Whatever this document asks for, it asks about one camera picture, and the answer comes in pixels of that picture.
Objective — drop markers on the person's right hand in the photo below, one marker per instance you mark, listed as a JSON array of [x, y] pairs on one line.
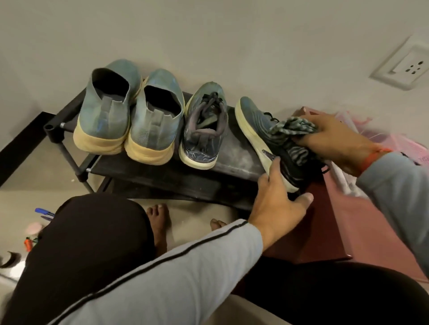
[[342, 144]]

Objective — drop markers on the person's left hand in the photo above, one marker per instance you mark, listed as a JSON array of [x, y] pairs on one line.
[[273, 207]]

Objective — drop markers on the person's left thumb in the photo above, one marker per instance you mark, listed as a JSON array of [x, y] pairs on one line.
[[301, 202]]

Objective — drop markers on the person's right fingers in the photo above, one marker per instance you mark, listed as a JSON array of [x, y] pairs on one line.
[[323, 122]]

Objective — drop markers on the grey striped sock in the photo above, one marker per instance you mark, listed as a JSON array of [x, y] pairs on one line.
[[295, 129]]

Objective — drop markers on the blue lace-up sneaker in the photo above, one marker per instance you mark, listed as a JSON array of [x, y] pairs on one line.
[[253, 124], [204, 140]]

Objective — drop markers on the person's left forearm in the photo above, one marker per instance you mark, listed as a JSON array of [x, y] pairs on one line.
[[181, 278]]

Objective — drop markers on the person's right forearm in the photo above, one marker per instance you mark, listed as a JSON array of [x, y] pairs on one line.
[[402, 194]]

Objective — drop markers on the white plastic bag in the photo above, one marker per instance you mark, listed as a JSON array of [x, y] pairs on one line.
[[348, 182]]

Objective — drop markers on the orange wrist thread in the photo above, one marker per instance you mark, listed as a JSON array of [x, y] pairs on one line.
[[373, 157]]

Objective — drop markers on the maroon cabinet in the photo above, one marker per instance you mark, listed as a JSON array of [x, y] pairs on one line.
[[362, 227]]

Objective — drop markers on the pink plastic basket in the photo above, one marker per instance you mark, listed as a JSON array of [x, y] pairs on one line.
[[402, 142]]

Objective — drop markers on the person's right foot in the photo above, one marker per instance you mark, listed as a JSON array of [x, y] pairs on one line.
[[218, 224]]

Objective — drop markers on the person's foot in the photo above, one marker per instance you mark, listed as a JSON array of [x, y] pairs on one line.
[[159, 224], [218, 224]]

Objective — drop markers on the person's right leg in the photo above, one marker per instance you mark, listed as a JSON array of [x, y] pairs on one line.
[[335, 294]]

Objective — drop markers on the person's leg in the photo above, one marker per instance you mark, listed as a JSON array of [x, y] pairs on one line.
[[87, 247], [335, 294]]

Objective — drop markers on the black shoe rack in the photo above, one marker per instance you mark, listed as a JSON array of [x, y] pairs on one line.
[[201, 180]]

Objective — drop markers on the person's left foot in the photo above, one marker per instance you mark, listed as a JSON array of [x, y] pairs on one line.
[[159, 224]]

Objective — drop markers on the blue slip-on shoe tan sole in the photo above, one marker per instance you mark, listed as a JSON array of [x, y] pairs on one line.
[[104, 117], [154, 130]]

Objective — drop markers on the person's left leg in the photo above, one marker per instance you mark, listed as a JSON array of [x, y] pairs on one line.
[[87, 247]]

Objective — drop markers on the blue pen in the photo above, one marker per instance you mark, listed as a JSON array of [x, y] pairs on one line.
[[44, 212]]

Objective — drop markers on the pink round object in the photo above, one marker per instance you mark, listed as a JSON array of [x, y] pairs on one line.
[[33, 228]]

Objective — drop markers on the orange small object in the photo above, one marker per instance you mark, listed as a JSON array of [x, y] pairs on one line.
[[28, 244]]

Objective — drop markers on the black curved object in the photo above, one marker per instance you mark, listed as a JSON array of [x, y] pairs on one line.
[[11, 259]]

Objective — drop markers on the white wall socket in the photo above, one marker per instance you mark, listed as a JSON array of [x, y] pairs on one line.
[[405, 65]]

